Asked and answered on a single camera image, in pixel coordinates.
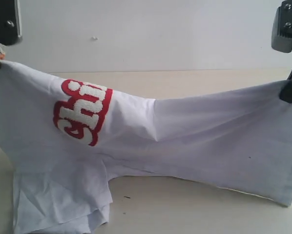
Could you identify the white t-shirt red lettering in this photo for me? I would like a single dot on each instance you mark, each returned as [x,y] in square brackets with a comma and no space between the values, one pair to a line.
[67,139]

